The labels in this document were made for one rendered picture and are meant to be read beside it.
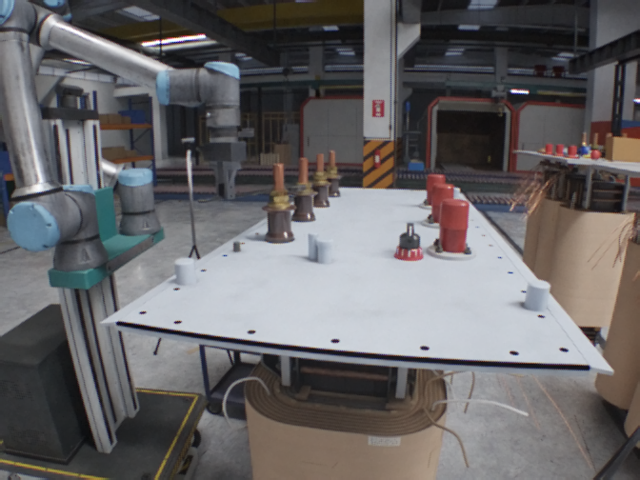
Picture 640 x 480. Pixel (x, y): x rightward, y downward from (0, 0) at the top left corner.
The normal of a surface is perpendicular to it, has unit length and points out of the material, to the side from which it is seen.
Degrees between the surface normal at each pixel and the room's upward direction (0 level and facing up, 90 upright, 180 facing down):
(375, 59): 90
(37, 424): 90
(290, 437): 90
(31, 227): 95
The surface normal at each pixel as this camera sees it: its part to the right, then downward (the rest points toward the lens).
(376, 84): -0.20, 0.25
